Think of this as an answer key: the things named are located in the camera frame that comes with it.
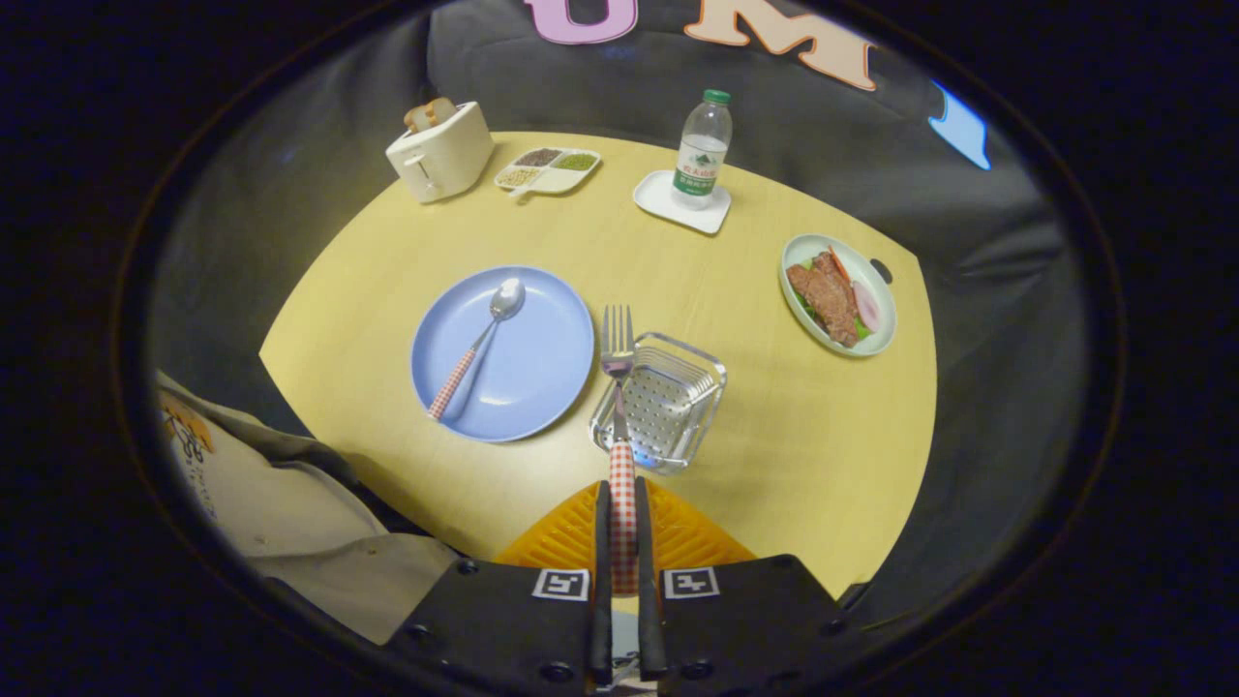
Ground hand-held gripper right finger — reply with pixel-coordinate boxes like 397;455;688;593
634;476;853;697

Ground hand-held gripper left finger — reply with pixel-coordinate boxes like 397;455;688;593
385;479;615;697

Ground checkered-handle metal fork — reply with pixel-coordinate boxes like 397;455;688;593
600;305;640;594

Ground checkered-handle metal spoon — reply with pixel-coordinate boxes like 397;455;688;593
427;278;528;423

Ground clear plastic drainer basket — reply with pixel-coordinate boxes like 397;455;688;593
589;332;729;476

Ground blue round plate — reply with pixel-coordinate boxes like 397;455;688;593
410;265;596;443

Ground person's beige clothing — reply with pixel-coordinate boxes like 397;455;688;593
155;373;461;647

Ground brown meat slices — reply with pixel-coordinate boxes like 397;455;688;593
786;250;862;348

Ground pale green oval plate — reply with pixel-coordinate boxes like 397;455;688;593
779;233;898;359

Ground white square coaster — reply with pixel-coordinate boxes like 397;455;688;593
633;170;733;236

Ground white divided condiment dish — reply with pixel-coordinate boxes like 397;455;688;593
494;146;602;199

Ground clear green-capped water bottle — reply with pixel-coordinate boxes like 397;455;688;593
672;89;734;211

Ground white toaster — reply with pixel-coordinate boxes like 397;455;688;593
385;101;496;204

